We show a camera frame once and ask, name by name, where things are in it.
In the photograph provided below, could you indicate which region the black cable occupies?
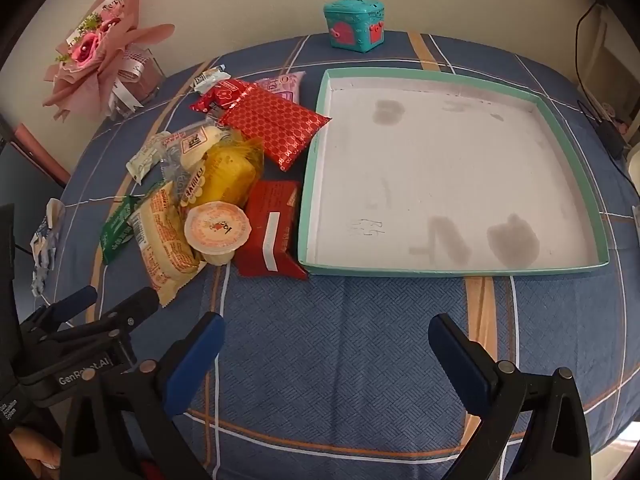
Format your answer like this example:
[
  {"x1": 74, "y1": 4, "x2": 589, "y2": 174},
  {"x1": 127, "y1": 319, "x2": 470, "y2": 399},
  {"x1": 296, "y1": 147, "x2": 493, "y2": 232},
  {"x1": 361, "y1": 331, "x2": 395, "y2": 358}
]
[{"x1": 574, "y1": 0, "x2": 640, "y2": 196}]

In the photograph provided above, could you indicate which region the yellow cake packet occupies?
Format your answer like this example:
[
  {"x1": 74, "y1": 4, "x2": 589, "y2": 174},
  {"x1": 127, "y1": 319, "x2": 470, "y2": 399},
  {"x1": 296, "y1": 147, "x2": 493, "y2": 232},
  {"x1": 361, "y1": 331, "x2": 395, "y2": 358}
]
[{"x1": 177, "y1": 137, "x2": 266, "y2": 208}]

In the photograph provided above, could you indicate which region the red flower print packet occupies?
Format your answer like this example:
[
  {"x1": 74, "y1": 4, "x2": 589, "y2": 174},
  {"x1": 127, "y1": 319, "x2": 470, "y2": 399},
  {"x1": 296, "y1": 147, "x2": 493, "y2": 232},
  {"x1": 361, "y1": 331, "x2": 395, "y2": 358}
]
[{"x1": 189, "y1": 80, "x2": 256, "y2": 120}]

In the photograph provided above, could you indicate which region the pink paper flower bouquet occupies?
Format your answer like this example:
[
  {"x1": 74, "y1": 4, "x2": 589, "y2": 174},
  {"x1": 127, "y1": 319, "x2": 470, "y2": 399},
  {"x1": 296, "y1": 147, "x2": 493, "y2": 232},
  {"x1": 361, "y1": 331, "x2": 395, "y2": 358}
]
[{"x1": 42, "y1": 0, "x2": 176, "y2": 121}]

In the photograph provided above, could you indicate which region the teal toy box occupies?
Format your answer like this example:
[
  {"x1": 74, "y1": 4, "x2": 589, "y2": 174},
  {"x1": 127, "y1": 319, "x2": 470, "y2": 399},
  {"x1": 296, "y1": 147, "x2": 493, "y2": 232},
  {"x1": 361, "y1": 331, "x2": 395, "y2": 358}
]
[{"x1": 322, "y1": 0, "x2": 386, "y2": 55}]

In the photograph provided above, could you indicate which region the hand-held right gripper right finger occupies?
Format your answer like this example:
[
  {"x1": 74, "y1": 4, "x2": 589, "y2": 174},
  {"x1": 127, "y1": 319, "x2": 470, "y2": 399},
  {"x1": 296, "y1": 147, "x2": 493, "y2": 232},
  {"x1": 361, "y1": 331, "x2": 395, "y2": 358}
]
[{"x1": 428, "y1": 313, "x2": 593, "y2": 480}]

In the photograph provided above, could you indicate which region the blue and white packet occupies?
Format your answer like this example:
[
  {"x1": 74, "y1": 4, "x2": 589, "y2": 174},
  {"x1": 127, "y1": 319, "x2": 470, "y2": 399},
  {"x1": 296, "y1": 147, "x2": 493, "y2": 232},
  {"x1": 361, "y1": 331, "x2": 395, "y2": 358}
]
[{"x1": 30, "y1": 199, "x2": 66, "y2": 306}]

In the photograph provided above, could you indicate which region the teal cardboard tray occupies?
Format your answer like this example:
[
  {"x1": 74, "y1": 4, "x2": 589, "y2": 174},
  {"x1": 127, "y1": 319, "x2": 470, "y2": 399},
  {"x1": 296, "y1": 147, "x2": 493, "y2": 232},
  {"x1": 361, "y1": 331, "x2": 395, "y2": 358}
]
[{"x1": 297, "y1": 67, "x2": 611, "y2": 277}]

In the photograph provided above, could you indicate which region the blue plaid bedsheet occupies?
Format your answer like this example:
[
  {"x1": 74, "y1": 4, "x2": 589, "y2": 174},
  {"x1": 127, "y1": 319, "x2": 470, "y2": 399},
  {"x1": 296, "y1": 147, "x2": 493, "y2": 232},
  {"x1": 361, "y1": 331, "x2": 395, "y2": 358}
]
[{"x1": 32, "y1": 32, "x2": 640, "y2": 480}]

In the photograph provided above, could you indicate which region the jelly cup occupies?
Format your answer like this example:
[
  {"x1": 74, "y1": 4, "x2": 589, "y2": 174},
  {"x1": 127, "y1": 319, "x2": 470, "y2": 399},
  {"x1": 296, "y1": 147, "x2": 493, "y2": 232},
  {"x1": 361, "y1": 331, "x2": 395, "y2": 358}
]
[{"x1": 184, "y1": 201, "x2": 251, "y2": 266}]

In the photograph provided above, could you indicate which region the black power adapter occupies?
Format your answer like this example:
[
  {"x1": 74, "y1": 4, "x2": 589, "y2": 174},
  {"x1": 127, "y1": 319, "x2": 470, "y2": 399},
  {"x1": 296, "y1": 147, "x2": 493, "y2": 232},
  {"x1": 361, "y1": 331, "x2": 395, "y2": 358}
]
[{"x1": 597, "y1": 119, "x2": 626, "y2": 158}]

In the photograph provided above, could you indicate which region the pink wooden rail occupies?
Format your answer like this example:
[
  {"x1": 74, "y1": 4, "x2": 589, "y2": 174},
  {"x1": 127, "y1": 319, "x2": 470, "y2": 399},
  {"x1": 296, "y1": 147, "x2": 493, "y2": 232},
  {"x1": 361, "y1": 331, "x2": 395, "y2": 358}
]
[{"x1": 12, "y1": 124, "x2": 71, "y2": 188}]

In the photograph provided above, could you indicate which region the white shelf unit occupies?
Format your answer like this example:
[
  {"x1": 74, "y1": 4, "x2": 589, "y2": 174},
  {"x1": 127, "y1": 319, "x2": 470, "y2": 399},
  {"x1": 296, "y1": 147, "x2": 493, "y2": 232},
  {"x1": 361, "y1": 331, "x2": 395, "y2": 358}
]
[{"x1": 582, "y1": 7, "x2": 640, "y2": 131}]

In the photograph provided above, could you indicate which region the green and white packet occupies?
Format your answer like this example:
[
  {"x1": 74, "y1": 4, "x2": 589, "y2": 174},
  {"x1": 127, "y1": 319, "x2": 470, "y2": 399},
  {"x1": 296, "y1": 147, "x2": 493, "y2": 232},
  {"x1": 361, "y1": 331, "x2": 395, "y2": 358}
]
[{"x1": 192, "y1": 64, "x2": 232, "y2": 93}]

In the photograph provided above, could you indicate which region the red packet white label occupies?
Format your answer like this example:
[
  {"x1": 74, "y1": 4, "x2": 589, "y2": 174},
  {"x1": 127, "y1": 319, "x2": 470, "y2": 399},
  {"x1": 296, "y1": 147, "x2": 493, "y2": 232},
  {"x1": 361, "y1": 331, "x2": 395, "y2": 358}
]
[{"x1": 232, "y1": 180, "x2": 309, "y2": 281}]

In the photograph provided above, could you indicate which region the clear glass vase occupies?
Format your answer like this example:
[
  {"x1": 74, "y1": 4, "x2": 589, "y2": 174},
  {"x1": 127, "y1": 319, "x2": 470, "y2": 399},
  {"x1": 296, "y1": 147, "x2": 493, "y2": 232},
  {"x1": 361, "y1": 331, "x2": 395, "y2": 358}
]
[{"x1": 107, "y1": 49, "x2": 166, "y2": 118}]

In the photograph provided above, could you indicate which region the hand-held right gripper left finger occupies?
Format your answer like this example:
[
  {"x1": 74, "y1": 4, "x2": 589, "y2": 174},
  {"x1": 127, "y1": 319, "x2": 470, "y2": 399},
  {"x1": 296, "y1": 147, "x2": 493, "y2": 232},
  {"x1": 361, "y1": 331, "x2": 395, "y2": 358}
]
[{"x1": 60, "y1": 311, "x2": 227, "y2": 480}]

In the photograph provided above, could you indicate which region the pink snack packet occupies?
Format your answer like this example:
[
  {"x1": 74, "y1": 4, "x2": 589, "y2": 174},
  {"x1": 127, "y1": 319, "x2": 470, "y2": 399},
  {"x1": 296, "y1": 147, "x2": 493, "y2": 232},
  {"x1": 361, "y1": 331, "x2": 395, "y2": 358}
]
[{"x1": 255, "y1": 71, "x2": 307, "y2": 108}]

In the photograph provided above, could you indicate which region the small white packet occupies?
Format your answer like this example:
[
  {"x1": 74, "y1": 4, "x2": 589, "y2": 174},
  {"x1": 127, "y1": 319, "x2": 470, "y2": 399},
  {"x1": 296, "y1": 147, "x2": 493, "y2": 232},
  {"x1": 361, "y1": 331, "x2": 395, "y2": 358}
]
[{"x1": 125, "y1": 132, "x2": 173, "y2": 181}]

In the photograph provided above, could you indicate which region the red honeycomb foil packet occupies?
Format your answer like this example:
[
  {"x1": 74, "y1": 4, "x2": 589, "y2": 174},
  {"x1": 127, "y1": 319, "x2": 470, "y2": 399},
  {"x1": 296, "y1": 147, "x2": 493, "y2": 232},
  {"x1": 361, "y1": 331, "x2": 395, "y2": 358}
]
[{"x1": 219, "y1": 86, "x2": 332, "y2": 172}]

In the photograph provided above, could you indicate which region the clear bread packet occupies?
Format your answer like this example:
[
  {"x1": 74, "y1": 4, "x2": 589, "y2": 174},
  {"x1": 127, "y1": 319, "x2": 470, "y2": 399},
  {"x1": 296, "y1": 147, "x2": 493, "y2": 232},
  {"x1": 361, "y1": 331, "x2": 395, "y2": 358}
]
[{"x1": 159, "y1": 122, "x2": 241, "y2": 181}]

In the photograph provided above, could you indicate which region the cream orange print packet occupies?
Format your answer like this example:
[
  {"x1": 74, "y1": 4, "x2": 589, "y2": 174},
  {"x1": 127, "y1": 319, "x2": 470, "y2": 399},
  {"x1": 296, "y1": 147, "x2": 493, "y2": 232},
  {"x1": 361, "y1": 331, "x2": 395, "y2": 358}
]
[{"x1": 127, "y1": 180, "x2": 208, "y2": 308}]

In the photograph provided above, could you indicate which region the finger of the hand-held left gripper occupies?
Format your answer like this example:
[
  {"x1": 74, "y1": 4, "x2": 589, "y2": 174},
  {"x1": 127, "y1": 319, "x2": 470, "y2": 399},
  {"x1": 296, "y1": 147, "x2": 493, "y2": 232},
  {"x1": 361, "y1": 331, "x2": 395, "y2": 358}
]
[
  {"x1": 37, "y1": 287, "x2": 160, "y2": 356},
  {"x1": 20, "y1": 286, "x2": 99, "y2": 333}
]

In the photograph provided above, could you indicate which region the dark green packet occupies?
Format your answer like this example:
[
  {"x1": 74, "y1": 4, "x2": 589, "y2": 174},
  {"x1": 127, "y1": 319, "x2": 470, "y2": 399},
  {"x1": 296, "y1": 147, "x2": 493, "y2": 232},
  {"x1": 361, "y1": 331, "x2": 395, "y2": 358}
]
[{"x1": 100, "y1": 195, "x2": 141, "y2": 265}]

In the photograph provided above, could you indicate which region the person's left hand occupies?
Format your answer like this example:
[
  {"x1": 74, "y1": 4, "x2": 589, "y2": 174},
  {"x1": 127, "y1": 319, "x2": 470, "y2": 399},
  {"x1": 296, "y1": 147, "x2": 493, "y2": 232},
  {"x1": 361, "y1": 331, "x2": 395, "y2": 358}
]
[{"x1": 9, "y1": 425, "x2": 65, "y2": 472}]

